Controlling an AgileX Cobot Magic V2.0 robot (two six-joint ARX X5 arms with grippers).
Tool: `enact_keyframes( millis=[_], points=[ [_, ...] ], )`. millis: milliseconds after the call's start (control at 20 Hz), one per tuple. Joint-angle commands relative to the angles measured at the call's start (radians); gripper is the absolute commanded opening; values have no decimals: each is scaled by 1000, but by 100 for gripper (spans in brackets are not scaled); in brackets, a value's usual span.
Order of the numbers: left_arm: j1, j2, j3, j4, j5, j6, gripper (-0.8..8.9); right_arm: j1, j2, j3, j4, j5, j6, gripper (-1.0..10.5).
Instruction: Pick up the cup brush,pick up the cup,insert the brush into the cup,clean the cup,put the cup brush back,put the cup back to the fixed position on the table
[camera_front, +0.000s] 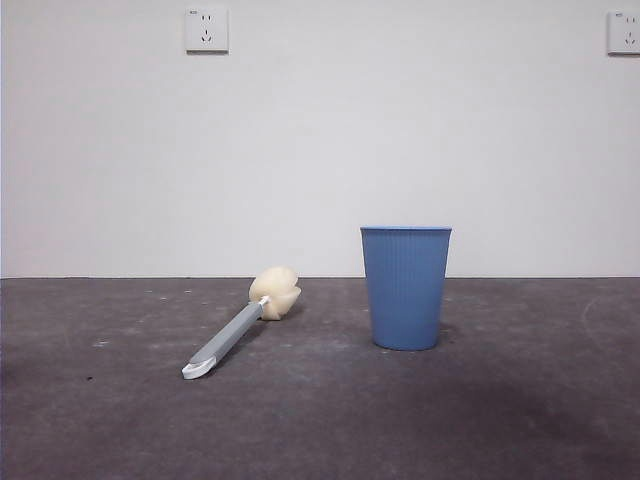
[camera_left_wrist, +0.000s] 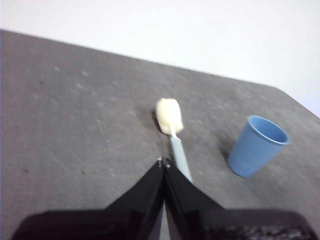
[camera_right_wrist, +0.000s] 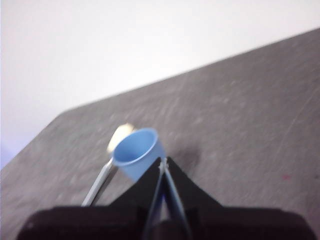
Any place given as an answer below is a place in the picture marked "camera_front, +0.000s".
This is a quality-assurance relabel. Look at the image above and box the blue ribbed plastic cup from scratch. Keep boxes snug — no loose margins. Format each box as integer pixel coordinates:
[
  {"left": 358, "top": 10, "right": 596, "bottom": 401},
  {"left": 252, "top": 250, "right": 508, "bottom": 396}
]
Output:
[{"left": 360, "top": 225, "right": 454, "bottom": 351}]

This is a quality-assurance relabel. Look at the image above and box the cup brush with cream sponge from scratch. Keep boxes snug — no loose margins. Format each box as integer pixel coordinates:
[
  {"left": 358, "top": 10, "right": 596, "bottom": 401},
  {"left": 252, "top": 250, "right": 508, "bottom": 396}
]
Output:
[{"left": 181, "top": 266, "right": 301, "bottom": 382}]

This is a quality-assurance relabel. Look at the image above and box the white wall socket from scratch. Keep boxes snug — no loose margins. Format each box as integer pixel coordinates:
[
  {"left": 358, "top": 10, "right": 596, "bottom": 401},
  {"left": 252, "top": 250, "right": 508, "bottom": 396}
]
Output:
[
  {"left": 606, "top": 10, "right": 640, "bottom": 56},
  {"left": 185, "top": 7, "right": 231, "bottom": 55}
]

